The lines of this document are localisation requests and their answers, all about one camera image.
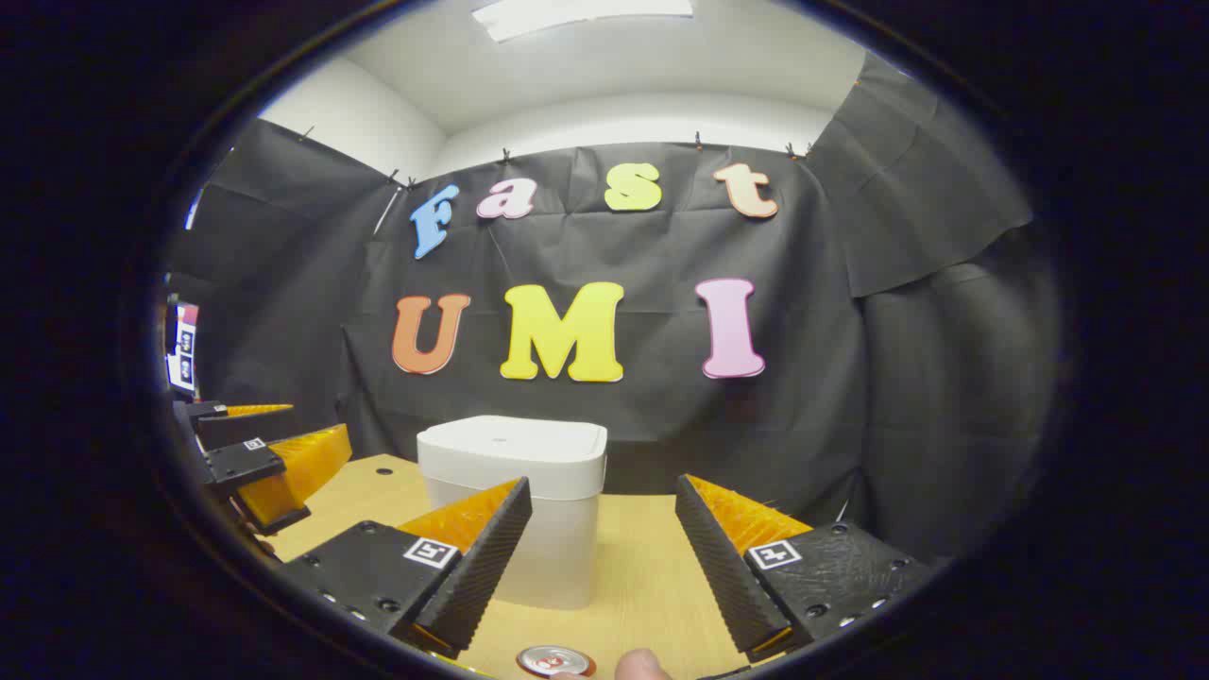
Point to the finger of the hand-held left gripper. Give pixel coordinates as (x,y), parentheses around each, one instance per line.
(241,465)
(236,427)

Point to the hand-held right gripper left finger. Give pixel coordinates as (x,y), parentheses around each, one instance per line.
(472,576)

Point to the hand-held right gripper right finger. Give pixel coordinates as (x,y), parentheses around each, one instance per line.
(723,576)

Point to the red pop can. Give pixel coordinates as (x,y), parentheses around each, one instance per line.
(555,660)

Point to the white desktop garbage bin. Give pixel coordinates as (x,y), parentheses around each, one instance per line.
(510,453)

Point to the wooden desktop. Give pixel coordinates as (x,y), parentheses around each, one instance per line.
(642,567)

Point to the computer monitor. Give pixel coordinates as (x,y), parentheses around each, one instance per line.
(184,345)

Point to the thin white strip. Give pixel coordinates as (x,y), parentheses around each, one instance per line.
(389,210)

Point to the black backdrop cloth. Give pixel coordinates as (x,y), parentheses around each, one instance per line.
(661,255)

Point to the ceiling light panel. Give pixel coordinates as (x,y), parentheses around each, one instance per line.
(576,14)

